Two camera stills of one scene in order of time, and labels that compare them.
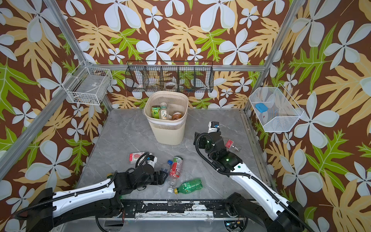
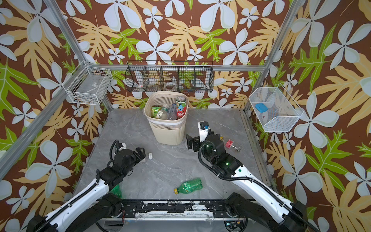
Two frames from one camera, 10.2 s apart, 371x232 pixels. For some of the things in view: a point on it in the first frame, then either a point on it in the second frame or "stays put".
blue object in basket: x=261 y=107 stays put
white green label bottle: x=163 y=112 stays put
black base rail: x=152 y=209 stays put
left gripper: x=162 y=179 to x=142 y=154
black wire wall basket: x=187 y=76 stays put
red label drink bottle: x=176 y=167 to x=181 y=103
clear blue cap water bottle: x=167 y=166 to x=172 y=114
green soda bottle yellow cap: x=189 y=186 stays put
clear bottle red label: x=229 y=144 stays put
